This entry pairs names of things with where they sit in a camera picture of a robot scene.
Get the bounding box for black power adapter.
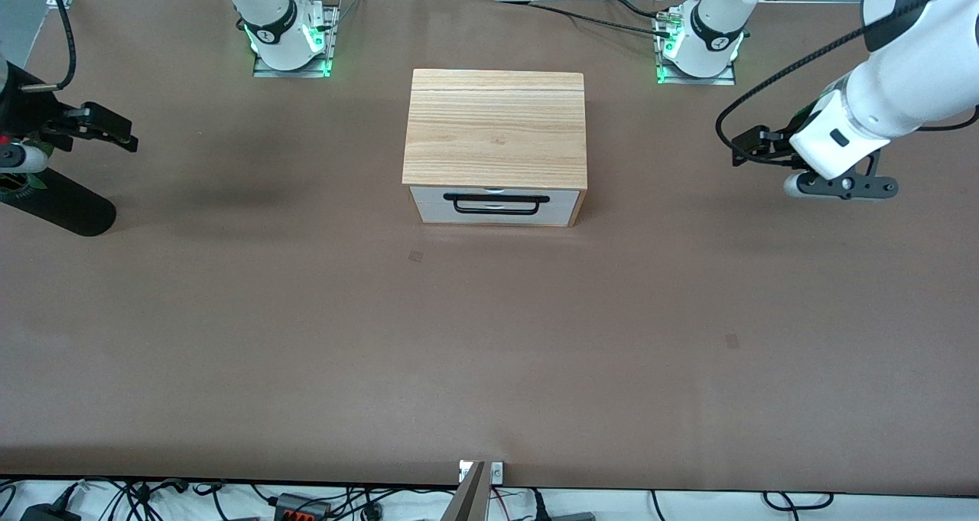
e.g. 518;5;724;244
19;503;82;521

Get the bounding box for short black table cable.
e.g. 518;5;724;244
600;0;674;21

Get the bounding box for black box orange connectors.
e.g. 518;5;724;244
272;493;331;521

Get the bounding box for grey slanted mount post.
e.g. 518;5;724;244
441;461;489;521

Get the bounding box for small metal edge bracket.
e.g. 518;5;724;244
458;461;504;484

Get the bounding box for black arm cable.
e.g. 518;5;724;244
40;0;78;92
715;0;979;170

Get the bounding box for light wooden drawer cabinet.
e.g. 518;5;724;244
402;68;588;227

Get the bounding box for long black table cable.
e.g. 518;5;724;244
526;1;675;37

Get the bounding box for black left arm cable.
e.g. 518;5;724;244
715;0;979;170

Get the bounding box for black looped floor cable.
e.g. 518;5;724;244
761;491;834;511

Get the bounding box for black cylindrical vase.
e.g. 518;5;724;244
0;165;117;238

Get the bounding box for white wooden drawer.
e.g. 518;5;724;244
417;204;580;226

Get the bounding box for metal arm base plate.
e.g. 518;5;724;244
252;1;340;79
655;8;737;86

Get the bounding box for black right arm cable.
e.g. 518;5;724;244
40;0;78;92

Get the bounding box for black drawer handle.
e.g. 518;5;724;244
409;186;584;217

